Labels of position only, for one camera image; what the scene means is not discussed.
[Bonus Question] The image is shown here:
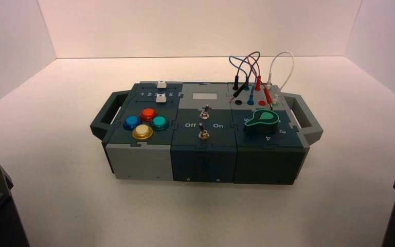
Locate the red banana plug wire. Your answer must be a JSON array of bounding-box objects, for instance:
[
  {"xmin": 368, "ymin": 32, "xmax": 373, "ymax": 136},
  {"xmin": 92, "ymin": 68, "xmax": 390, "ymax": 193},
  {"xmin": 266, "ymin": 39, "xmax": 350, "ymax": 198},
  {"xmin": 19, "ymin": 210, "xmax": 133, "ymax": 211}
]
[{"xmin": 247, "ymin": 55, "xmax": 274, "ymax": 111}]

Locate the white rectangular display screen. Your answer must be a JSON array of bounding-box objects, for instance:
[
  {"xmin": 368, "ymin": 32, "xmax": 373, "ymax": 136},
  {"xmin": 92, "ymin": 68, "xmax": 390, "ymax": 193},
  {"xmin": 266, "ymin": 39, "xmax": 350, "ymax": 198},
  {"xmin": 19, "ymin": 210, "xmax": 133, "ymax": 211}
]
[{"xmin": 192, "ymin": 92, "xmax": 218, "ymax": 100}]

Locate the dark teal grey task box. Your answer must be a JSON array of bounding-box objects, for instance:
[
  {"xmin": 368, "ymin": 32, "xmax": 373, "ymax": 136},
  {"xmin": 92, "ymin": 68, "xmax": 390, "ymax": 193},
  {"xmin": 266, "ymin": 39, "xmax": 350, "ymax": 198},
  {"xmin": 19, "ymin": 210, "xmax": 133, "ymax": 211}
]
[{"xmin": 89, "ymin": 81, "xmax": 324, "ymax": 185}]

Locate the teal round push button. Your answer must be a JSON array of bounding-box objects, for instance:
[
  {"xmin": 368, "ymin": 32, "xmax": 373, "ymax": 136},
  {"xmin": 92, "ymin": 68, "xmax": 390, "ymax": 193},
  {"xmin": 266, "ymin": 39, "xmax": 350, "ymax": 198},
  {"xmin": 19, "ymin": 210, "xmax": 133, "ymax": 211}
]
[{"xmin": 150, "ymin": 116, "xmax": 170, "ymax": 131}]

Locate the red round push button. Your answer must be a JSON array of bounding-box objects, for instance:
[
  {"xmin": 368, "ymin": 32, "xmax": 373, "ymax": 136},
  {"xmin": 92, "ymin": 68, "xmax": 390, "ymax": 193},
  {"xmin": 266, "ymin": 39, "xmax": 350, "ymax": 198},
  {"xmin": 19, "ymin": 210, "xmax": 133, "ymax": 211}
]
[{"xmin": 139, "ymin": 108, "xmax": 158, "ymax": 122}]

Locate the yellow round push button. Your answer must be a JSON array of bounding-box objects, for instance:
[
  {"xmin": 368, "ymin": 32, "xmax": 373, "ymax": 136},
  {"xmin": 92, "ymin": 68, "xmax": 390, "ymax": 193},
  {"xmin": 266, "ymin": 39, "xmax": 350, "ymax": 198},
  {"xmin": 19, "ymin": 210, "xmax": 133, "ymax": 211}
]
[{"xmin": 132, "ymin": 124, "xmax": 154, "ymax": 140}]

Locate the green rotary selector knob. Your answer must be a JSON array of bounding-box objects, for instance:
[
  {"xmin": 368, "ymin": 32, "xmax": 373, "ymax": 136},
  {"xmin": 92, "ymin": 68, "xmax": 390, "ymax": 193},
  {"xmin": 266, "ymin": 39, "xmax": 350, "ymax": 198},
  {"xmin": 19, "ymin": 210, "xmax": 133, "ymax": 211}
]
[{"xmin": 244, "ymin": 109, "xmax": 281, "ymax": 136}]

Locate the blue round push button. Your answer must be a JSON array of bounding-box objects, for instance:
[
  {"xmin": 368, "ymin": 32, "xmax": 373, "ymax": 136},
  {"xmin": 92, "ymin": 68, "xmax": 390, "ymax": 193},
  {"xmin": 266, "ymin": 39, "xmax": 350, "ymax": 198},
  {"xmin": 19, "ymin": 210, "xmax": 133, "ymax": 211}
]
[{"xmin": 122, "ymin": 116, "xmax": 142, "ymax": 131}]

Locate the black banana plug wire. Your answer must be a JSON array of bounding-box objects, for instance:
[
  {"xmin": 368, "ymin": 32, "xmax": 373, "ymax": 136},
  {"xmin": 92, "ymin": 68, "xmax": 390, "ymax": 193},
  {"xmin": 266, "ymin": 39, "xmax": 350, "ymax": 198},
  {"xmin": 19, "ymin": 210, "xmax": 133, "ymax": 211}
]
[{"xmin": 229, "ymin": 51, "xmax": 262, "ymax": 103}]

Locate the blue banana plug wire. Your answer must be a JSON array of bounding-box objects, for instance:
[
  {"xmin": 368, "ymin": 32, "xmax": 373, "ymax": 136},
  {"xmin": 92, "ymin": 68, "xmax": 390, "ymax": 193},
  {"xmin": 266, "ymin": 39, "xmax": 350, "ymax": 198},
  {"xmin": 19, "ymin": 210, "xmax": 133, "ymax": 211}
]
[{"xmin": 228, "ymin": 55, "xmax": 257, "ymax": 107}]

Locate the white banana plug wire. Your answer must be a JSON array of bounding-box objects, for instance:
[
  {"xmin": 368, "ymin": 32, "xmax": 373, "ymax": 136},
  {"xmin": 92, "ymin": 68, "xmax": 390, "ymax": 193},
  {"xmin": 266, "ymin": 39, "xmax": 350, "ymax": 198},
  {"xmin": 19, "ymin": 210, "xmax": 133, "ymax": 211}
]
[{"xmin": 266, "ymin": 51, "xmax": 295, "ymax": 105}]

